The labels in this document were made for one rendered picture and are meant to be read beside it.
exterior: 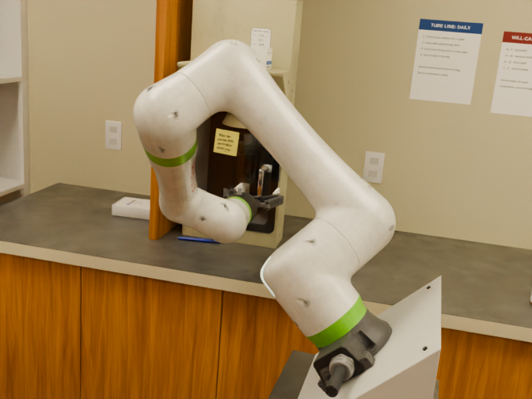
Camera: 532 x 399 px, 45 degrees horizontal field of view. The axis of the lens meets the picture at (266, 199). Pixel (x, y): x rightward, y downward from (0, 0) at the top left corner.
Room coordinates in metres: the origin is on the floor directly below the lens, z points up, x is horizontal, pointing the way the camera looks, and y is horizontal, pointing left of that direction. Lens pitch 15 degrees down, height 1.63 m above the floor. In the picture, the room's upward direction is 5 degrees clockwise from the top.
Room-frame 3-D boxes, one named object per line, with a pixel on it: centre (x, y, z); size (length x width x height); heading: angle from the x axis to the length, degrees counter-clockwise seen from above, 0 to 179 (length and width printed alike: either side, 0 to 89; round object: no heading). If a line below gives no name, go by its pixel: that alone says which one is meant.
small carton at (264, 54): (1.93, 0.05, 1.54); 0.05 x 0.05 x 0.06; 73
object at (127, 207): (2.23, 0.46, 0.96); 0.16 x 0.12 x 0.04; 82
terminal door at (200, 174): (1.99, 0.12, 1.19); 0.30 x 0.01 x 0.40; 78
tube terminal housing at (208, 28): (2.12, 0.09, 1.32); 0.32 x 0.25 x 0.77; 78
